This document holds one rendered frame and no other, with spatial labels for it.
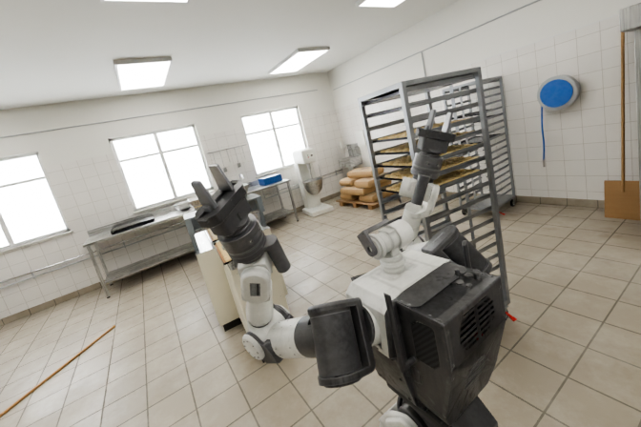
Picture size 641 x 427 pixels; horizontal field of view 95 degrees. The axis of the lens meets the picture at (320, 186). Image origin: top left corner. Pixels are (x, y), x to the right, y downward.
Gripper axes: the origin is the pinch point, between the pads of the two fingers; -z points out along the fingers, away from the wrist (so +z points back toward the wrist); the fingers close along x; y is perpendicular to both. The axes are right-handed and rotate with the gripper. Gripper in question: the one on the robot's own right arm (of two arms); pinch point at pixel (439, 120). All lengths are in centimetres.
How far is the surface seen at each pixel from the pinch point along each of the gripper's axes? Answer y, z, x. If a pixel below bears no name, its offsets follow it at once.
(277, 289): 106, 148, 42
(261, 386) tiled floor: 68, 202, 43
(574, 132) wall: 251, -12, -285
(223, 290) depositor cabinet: 151, 189, 92
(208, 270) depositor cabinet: 151, 168, 107
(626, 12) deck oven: 138, -95, -178
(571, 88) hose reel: 246, -58, -255
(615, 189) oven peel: 196, 40, -305
